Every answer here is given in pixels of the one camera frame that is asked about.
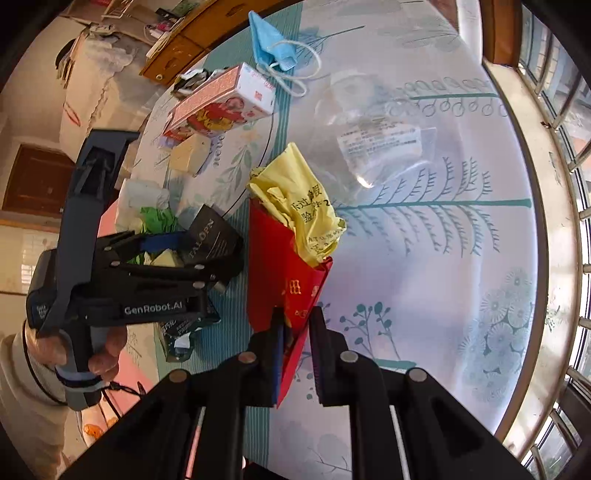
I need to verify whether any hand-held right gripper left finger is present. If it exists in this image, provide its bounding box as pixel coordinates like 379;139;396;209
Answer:
60;307;289;480

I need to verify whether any person's left forearm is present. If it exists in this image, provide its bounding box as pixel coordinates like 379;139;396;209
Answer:
0;332;70;480

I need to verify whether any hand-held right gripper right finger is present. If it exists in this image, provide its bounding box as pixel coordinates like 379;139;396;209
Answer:
308;305;536;480

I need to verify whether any wooden door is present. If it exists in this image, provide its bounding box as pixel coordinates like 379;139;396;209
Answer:
0;143;78;217

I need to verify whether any metal window grille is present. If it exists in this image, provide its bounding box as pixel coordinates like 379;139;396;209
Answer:
515;4;591;480

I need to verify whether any wooden cabinet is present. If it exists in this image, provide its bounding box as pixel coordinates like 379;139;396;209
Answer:
140;0;298;87

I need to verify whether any dark green foil wrapper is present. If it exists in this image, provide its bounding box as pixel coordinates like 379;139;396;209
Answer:
156;313;221;364

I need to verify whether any red patterned carton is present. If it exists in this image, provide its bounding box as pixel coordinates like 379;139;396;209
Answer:
161;62;278;142

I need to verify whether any tree print tablecloth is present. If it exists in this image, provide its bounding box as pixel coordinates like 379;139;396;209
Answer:
74;0;540;480

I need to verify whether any white lace bed cover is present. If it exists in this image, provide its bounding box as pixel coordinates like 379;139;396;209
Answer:
58;25;155;141

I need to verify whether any dark floral foil wrapper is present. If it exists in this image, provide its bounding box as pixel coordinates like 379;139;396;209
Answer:
173;68;228;97

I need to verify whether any red paper envelope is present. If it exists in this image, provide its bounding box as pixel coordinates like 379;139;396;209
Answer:
247;198;334;410

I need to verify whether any green crumpled wrapper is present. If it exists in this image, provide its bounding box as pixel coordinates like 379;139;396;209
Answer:
137;207;182;237

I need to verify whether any wooden window frame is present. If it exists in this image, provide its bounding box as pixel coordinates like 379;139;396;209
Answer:
479;0;523;68

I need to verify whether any blue face mask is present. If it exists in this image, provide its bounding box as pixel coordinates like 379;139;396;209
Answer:
248;9;322;99

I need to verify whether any person's left hand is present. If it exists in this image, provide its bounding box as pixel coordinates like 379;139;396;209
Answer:
22;320;129;385

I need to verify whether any black wrist strap cord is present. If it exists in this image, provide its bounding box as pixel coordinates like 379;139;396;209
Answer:
102;382;146;420

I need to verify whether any yellow plastic bag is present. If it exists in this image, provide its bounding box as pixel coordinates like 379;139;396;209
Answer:
248;142;348;269

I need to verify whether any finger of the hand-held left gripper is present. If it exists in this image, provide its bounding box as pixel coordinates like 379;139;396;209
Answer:
95;228;195;265
97;256;245;296

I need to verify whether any white purple small box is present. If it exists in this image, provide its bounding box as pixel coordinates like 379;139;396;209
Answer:
115;178;172;232

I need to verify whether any clear plastic bottle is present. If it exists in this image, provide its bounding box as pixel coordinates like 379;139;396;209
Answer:
314;76;441;188

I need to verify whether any small black box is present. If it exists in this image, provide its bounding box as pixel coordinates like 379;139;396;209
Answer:
178;204;245;278

